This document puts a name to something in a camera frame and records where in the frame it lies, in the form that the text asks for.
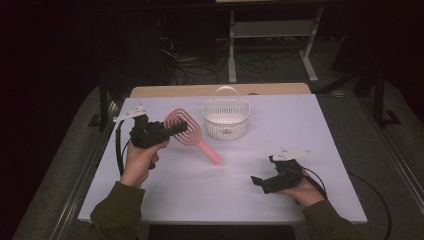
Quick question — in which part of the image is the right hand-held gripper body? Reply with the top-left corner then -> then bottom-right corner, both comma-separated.
263,146 -> 312,195

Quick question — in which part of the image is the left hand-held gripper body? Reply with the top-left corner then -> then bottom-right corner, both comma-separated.
113,104 -> 169,149

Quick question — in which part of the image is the pink hair brush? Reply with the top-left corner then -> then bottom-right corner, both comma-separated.
163,107 -> 223,166

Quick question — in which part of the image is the white plastic basket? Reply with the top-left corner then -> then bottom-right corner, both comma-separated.
201,85 -> 251,141

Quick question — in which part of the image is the person's right hand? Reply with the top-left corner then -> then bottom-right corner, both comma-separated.
276,171 -> 326,208

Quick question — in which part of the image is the person's left hand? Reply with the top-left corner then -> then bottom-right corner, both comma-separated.
119,139 -> 171,189

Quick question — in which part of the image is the wooden table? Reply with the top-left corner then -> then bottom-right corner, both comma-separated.
129,83 -> 312,99

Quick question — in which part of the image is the black metal stand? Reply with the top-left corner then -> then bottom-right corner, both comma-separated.
371,64 -> 403,129
88,74 -> 113,132

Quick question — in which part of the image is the white table board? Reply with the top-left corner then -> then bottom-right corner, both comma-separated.
77,94 -> 368,224

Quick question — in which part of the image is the white metal stand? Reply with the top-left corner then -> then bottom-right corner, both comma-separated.
228,6 -> 325,84

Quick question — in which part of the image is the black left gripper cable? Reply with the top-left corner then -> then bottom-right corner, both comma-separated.
114,119 -> 134,178

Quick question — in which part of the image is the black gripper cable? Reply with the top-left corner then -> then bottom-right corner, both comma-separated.
301,166 -> 393,240
114,119 -> 134,178

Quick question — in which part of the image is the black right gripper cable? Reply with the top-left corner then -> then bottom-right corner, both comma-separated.
301,166 -> 393,240

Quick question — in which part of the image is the tangle of black floor cables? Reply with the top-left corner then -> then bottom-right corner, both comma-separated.
158,19 -> 278,85

